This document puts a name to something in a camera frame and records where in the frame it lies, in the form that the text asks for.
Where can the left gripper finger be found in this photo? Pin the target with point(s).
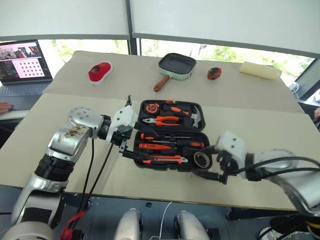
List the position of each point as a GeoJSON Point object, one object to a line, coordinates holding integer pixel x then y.
{"type": "Point", "coordinates": [137, 155]}
{"type": "Point", "coordinates": [146, 128]}

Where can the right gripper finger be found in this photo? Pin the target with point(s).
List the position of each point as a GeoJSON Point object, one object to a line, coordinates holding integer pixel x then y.
{"type": "Point", "coordinates": [210, 149]}
{"type": "Point", "coordinates": [212, 176]}

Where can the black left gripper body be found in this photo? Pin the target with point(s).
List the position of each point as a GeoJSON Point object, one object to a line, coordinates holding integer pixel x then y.
{"type": "Point", "coordinates": [121, 137]}

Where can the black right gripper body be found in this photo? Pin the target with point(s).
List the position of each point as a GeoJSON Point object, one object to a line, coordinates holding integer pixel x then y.
{"type": "Point", "coordinates": [228, 163]}

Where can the short black orange screwdriver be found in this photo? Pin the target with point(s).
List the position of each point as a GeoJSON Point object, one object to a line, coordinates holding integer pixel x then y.
{"type": "Point", "coordinates": [147, 137]}

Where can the black electrical tape roll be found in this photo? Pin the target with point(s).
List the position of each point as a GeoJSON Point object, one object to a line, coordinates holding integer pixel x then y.
{"type": "Point", "coordinates": [202, 160]}

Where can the long black orange screwdriver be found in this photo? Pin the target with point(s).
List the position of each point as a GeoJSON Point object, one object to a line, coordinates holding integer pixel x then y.
{"type": "Point", "coordinates": [191, 144]}

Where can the orange voltage tester pen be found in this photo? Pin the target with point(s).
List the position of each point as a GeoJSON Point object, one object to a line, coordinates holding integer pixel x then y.
{"type": "Point", "coordinates": [155, 146]}

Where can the orange black utility knife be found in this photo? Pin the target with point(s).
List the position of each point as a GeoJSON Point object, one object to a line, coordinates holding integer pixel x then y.
{"type": "Point", "coordinates": [165, 160]}

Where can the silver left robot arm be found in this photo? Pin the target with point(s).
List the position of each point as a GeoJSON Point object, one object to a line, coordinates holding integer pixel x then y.
{"type": "Point", "coordinates": [67, 142]}

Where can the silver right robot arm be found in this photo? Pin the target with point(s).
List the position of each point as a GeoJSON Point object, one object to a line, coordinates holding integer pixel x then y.
{"type": "Point", "coordinates": [297, 187]}

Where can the black plastic tool case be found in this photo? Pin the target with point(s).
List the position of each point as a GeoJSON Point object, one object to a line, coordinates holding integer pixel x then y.
{"type": "Point", "coordinates": [197, 117]}

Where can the bare hand of seated person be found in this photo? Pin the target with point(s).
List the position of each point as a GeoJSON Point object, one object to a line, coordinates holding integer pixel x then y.
{"type": "Point", "coordinates": [317, 115]}

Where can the bare hand at laptop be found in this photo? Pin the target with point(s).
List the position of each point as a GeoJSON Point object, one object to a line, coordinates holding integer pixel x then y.
{"type": "Point", "coordinates": [5, 107]}

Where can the orange black tape measure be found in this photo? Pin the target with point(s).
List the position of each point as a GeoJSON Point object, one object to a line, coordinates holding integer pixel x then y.
{"type": "Point", "coordinates": [152, 108]}

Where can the small black floor piece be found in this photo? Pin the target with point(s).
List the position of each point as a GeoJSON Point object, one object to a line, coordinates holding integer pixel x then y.
{"type": "Point", "coordinates": [148, 204]}

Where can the silver rounded robot leg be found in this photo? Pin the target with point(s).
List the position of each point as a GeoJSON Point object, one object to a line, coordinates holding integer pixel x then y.
{"type": "Point", "coordinates": [128, 225]}
{"type": "Point", "coordinates": [191, 226]}

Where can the black table leg with caster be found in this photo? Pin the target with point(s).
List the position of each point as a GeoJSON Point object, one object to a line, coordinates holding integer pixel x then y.
{"type": "Point", "coordinates": [72, 197]}
{"type": "Point", "coordinates": [255, 213]}

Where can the red and white shoe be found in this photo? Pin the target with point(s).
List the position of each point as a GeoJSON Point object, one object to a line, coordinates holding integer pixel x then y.
{"type": "Point", "coordinates": [100, 72]}

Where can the red strawberry toy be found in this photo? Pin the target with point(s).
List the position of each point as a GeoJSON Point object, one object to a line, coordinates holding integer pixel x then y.
{"type": "Point", "coordinates": [214, 73]}

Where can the white sneaker of person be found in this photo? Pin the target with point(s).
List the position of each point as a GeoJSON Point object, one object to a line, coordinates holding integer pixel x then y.
{"type": "Point", "coordinates": [266, 233]}

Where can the black trousers of person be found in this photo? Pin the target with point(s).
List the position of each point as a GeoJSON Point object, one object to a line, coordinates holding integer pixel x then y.
{"type": "Point", "coordinates": [287, 223]}

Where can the dark monitor panel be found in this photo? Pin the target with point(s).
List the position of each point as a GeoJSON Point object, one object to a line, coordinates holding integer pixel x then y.
{"type": "Point", "coordinates": [310, 77]}

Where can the open laptop with pink screen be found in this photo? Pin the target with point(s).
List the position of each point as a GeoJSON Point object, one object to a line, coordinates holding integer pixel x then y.
{"type": "Point", "coordinates": [22, 65]}

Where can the white roller blind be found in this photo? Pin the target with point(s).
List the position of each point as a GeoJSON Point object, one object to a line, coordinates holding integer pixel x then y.
{"type": "Point", "coordinates": [65, 16]}
{"type": "Point", "coordinates": [225, 20]}

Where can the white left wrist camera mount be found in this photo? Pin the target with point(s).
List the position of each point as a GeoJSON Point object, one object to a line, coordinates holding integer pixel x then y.
{"type": "Point", "coordinates": [125, 117]}

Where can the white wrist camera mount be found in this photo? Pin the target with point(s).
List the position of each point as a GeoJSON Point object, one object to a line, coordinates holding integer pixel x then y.
{"type": "Point", "coordinates": [232, 143]}
{"type": "Point", "coordinates": [125, 117]}

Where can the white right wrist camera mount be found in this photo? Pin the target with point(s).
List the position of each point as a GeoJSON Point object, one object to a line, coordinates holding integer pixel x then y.
{"type": "Point", "coordinates": [232, 143]}

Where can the dark window frame post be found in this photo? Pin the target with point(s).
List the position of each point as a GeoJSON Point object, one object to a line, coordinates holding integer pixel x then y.
{"type": "Point", "coordinates": [133, 45]}

